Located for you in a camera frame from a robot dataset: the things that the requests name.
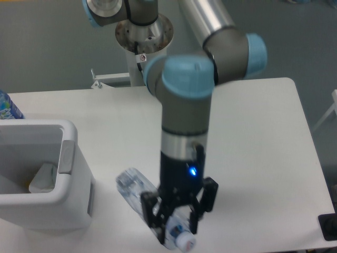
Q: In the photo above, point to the clear plastic bottle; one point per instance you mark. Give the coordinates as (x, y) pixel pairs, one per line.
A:
(130, 184)

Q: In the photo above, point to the blue labelled water bottle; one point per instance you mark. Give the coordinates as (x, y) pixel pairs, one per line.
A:
(8, 108)

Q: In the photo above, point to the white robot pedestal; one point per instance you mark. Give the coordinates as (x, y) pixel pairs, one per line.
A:
(141, 44)

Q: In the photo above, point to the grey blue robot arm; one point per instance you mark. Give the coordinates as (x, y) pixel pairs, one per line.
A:
(184, 84)

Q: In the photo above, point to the black device at table edge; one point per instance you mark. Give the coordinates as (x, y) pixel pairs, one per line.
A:
(328, 226)

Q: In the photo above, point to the white trash can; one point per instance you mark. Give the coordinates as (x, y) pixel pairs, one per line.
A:
(25, 146)

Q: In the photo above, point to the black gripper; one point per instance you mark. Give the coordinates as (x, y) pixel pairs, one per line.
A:
(180, 183)

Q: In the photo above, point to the white frame at right edge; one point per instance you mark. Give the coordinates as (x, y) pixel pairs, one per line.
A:
(329, 112)

